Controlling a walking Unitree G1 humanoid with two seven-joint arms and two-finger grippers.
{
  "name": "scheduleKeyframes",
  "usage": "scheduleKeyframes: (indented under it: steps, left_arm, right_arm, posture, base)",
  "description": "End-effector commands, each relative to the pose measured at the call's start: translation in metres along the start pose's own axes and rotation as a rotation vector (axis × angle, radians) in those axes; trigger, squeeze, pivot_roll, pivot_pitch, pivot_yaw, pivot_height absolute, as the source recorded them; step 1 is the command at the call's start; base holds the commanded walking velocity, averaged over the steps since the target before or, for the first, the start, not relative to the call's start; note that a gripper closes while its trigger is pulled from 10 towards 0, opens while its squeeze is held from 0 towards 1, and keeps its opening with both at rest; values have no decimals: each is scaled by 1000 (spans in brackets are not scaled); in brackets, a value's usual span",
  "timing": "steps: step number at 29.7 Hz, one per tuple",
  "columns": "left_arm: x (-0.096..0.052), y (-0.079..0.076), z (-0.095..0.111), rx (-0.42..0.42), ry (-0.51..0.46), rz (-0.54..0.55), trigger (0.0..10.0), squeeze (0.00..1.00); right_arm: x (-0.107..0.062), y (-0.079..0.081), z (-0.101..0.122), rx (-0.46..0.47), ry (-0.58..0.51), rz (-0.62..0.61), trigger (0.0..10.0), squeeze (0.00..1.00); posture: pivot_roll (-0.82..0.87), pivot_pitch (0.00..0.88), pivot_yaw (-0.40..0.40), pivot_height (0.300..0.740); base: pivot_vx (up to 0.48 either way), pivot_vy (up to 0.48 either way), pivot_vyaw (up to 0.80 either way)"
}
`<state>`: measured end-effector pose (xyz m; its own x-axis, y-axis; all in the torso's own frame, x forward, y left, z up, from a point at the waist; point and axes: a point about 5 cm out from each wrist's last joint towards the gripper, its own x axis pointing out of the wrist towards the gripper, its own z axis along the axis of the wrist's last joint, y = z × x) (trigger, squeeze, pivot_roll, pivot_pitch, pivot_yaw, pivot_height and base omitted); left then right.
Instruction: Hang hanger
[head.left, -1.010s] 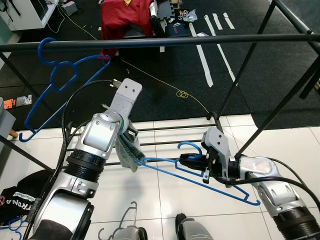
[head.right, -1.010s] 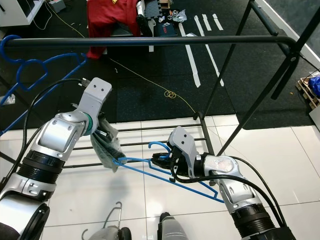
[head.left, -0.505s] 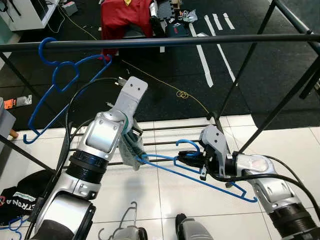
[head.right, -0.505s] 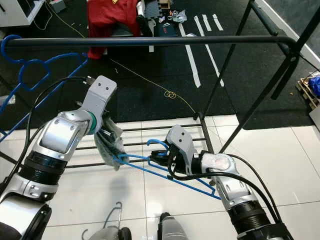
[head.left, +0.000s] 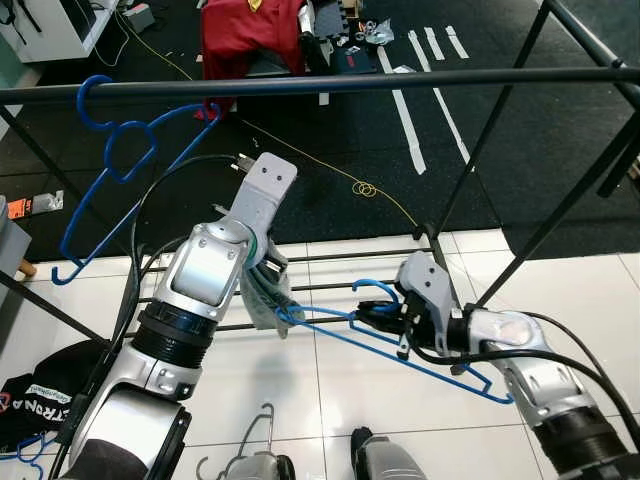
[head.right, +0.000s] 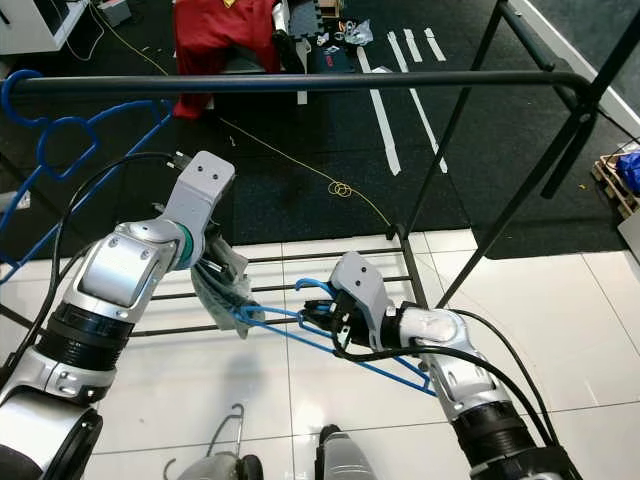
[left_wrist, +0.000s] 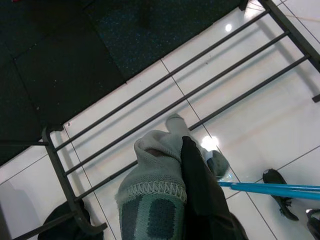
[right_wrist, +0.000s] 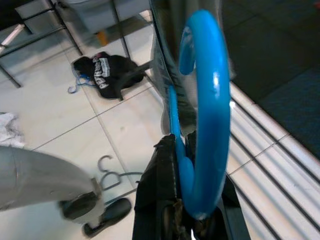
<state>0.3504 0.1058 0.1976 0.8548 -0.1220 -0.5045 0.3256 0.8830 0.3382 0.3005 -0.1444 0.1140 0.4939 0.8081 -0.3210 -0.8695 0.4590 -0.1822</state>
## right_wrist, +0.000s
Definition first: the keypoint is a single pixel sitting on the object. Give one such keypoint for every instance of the black garment white Petronas print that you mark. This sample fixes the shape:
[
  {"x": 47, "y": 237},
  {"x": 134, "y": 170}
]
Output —
[{"x": 112, "y": 72}]

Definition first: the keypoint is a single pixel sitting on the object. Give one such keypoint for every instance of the blue plastic hanger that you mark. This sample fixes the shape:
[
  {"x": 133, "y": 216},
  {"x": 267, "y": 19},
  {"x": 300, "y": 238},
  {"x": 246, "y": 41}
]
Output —
[
  {"x": 215, "y": 100},
  {"x": 86, "y": 81}
]

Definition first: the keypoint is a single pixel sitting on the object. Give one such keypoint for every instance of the black folding chair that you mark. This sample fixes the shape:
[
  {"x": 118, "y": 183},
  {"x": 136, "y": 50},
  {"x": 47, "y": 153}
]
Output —
[{"x": 16, "y": 82}]

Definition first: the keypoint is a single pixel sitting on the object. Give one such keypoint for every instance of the white crumpled cloth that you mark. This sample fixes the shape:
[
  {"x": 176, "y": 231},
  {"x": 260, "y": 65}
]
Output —
[{"x": 10, "y": 130}]

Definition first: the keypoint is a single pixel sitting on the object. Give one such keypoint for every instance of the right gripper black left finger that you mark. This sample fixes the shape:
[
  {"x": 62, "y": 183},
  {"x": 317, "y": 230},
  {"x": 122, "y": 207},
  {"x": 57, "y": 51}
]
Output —
[{"x": 155, "y": 187}]

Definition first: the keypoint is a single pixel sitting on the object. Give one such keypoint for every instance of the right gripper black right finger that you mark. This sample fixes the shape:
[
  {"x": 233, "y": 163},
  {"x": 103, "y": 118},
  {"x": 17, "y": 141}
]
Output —
[{"x": 235, "y": 220}]

